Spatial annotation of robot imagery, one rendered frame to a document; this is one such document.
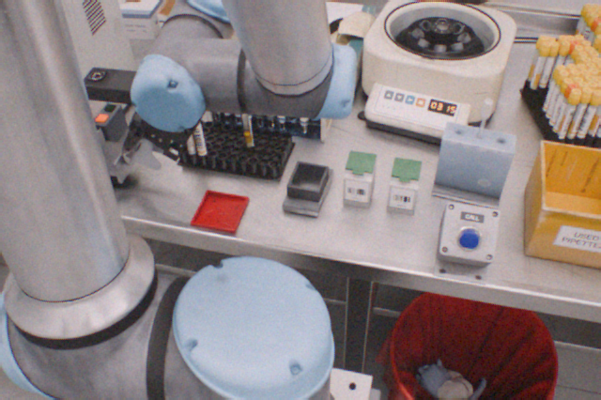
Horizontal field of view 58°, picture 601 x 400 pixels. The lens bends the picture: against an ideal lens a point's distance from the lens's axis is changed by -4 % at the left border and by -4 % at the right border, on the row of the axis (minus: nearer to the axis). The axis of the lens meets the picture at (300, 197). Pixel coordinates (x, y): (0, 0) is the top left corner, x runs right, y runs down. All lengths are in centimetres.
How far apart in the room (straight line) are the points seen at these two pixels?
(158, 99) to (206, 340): 25
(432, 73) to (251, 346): 63
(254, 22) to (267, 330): 21
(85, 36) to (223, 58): 43
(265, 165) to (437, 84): 30
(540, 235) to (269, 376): 48
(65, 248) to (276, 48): 21
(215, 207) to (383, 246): 25
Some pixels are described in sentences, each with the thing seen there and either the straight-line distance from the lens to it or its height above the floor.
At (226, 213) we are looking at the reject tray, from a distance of 84.
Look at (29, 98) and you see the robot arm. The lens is 33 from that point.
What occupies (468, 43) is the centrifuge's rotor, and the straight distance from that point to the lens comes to 101.
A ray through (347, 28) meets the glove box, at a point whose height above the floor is 97.
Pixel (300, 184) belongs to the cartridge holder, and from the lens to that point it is 85.
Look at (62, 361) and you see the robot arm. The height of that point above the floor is 113.
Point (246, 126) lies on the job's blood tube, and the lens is 87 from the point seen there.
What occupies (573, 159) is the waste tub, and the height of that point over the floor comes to 95.
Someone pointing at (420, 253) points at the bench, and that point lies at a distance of 79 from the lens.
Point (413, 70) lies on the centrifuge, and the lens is 93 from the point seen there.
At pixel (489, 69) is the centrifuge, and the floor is 99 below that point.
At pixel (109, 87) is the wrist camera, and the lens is 78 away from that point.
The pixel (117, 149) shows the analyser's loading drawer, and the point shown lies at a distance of 93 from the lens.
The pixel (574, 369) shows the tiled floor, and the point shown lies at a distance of 180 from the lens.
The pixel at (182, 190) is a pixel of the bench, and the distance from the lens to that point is 89.
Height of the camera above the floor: 149
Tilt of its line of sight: 47 degrees down
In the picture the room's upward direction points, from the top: 3 degrees counter-clockwise
